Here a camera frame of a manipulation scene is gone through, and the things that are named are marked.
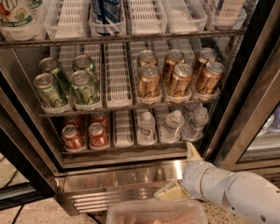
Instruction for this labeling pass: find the gold soda can front left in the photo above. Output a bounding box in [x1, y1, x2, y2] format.
[138, 65, 161, 99]

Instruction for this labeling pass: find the red soda can front right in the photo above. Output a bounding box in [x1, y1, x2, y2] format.
[89, 122, 108, 149]

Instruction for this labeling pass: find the red soda can back left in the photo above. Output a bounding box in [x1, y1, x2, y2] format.
[63, 115, 82, 129]

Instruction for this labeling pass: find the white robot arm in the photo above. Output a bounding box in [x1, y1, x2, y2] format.
[154, 142, 280, 224]

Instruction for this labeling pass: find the green soda can front left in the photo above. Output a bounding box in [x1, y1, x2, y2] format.
[34, 73, 68, 108]

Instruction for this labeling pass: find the top wire fridge shelf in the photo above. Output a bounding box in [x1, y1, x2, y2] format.
[0, 29, 245, 49]

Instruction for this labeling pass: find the white labelled bottle right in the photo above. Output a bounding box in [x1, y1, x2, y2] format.
[201, 0, 246, 31]

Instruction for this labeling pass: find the red soda can back right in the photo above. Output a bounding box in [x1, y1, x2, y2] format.
[91, 113, 108, 131]

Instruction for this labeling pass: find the gold soda can front right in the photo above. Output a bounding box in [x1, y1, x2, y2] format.
[195, 62, 225, 95]

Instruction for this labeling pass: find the green soda can front right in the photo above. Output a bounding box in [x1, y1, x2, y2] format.
[70, 70, 99, 105]

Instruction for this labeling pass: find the gold soda can back right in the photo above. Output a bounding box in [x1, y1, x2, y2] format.
[192, 48, 216, 81]

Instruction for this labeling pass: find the gold soda can front middle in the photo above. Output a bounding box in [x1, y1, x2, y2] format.
[167, 63, 193, 97]

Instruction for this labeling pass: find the gold soda can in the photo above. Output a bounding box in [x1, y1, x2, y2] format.
[162, 49, 186, 83]
[137, 49, 158, 66]
[167, 63, 193, 97]
[195, 62, 225, 95]
[138, 65, 161, 99]
[192, 48, 216, 81]

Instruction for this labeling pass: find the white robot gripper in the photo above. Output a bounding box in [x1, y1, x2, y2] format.
[154, 142, 233, 205]

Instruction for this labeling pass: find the clear plastic food container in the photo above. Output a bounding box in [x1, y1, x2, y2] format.
[106, 200, 208, 224]

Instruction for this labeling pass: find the blue pepsi bottle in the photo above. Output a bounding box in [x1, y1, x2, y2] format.
[90, 0, 125, 36]

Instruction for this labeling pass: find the clear water bottle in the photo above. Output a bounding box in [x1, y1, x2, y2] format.
[137, 111, 157, 146]
[161, 110, 185, 144]
[182, 106, 209, 142]

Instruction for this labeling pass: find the green soda can back right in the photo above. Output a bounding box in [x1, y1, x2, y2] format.
[72, 54, 97, 77]

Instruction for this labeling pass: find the red soda can front left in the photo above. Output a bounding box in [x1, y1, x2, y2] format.
[62, 125, 85, 152]

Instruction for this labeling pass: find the middle wire fridge shelf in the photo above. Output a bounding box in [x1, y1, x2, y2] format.
[38, 99, 217, 118]

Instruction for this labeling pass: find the green soda can back left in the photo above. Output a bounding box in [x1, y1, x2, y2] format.
[39, 57, 70, 93]

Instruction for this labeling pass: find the gold soda can back left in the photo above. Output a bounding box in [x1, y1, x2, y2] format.
[137, 49, 158, 66]

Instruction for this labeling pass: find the gold soda can back middle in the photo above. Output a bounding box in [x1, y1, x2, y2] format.
[162, 49, 186, 83]

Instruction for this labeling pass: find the black cable on floor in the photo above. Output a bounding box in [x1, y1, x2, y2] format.
[10, 204, 26, 224]

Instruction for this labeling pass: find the green soda can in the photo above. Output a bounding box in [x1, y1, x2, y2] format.
[39, 57, 70, 93]
[34, 73, 68, 108]
[72, 54, 97, 77]
[70, 70, 99, 105]

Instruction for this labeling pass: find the red soda can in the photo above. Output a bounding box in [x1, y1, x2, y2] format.
[63, 115, 82, 129]
[62, 125, 85, 152]
[89, 122, 108, 149]
[91, 113, 108, 131]

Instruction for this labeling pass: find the wire fridge shelf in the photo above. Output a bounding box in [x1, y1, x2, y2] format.
[38, 99, 217, 118]
[0, 29, 245, 49]

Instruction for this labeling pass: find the steel fridge bottom grille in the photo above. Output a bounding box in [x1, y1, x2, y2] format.
[54, 163, 280, 217]

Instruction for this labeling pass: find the glass fridge door right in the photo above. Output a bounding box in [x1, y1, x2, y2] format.
[202, 0, 280, 174]

